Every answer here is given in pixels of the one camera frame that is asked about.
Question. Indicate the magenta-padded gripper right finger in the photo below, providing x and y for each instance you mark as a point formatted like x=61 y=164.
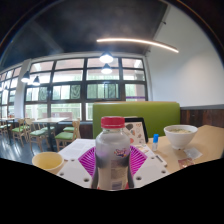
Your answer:
x=150 y=170

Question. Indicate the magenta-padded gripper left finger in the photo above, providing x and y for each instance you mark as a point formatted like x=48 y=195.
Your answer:
x=71 y=170

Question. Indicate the clear red-capped drink bottle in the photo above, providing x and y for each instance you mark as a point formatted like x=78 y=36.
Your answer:
x=111 y=156

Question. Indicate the white paper sheet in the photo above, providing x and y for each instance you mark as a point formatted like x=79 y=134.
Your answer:
x=78 y=148

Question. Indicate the pale yellow mug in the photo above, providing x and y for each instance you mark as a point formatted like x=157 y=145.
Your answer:
x=48 y=161

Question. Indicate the small blue-capped white bottle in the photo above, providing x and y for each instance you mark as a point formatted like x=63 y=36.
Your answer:
x=155 y=142

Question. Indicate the white ceramic bowl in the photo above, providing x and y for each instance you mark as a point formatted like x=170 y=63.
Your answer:
x=180 y=136

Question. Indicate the group of green-seated wooden chairs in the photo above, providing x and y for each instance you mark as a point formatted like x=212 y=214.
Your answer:
x=36 y=132

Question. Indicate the green upholstered bench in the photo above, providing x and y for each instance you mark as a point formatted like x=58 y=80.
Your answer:
x=160 y=116

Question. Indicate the wooden dining table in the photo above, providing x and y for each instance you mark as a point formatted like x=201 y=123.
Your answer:
x=50 y=120
x=6 y=119

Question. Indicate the large black-framed window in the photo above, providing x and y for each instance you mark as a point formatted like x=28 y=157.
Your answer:
x=66 y=91

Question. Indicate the group of dark pendant lamps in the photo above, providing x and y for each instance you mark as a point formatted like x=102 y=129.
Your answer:
x=106 y=58

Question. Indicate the curved linear ceiling light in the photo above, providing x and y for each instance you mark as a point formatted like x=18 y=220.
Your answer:
x=140 y=41

